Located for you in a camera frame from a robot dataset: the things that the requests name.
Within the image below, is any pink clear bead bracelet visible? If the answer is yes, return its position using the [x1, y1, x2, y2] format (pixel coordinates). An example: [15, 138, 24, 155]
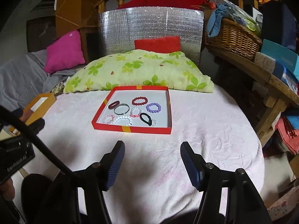
[102, 114, 115, 125]

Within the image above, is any black hair tie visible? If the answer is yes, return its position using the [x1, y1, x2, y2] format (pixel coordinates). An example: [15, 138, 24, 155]
[139, 112, 157, 127]

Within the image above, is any dark red bangle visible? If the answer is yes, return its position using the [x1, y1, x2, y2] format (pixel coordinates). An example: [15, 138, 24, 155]
[108, 101, 120, 110]

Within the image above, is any white pink bead bracelet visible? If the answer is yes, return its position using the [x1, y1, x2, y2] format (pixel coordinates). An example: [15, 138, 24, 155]
[129, 106, 143, 118]

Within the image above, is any red bead bracelet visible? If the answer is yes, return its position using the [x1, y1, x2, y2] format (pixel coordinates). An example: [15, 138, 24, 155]
[131, 96, 149, 106]

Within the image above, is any person's left hand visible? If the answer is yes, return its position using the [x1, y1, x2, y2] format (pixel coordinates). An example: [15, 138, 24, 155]
[0, 178, 15, 201]

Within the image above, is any orange box lid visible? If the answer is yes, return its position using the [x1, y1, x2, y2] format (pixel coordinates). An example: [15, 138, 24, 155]
[15, 93, 56, 125]

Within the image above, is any pink white blanket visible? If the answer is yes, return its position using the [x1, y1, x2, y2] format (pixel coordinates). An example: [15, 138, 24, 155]
[38, 86, 265, 223]

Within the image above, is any silver metal bangle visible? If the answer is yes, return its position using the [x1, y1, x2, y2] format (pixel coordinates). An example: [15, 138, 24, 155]
[113, 103, 130, 116]

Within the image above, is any red gift box tray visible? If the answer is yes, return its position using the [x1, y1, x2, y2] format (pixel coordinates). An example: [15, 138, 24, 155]
[92, 86, 172, 135]

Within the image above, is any grey bedsheet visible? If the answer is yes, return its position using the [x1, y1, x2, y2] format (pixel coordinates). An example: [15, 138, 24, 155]
[0, 50, 76, 111]

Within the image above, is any green floral pillow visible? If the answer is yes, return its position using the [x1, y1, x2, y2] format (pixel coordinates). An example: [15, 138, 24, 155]
[63, 50, 214, 94]

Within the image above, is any magenta cushion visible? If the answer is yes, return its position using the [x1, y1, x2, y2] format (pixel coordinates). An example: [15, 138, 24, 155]
[44, 30, 85, 74]

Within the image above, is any wooden shelf table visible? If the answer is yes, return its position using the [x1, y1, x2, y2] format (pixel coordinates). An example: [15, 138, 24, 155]
[207, 46, 298, 146]

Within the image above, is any small red cushion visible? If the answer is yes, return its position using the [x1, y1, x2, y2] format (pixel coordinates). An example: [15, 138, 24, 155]
[134, 36, 181, 54]

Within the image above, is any silver insulation mat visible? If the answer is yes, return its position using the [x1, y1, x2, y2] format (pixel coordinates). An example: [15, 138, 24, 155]
[99, 7, 204, 65]

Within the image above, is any blue cardboard box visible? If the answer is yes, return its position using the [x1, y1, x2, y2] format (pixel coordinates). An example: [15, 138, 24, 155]
[261, 39, 298, 77]

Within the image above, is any wicker basket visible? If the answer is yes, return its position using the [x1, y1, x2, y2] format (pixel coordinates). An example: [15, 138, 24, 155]
[204, 18, 263, 60]

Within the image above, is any blue cloth in basket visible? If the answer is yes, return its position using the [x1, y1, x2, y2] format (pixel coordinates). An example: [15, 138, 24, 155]
[206, 4, 235, 38]

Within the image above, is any black cable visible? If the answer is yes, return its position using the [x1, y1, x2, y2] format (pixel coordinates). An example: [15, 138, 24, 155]
[0, 106, 76, 178]

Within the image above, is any purple bead bracelet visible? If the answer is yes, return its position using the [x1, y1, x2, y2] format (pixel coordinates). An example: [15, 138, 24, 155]
[145, 102, 162, 114]

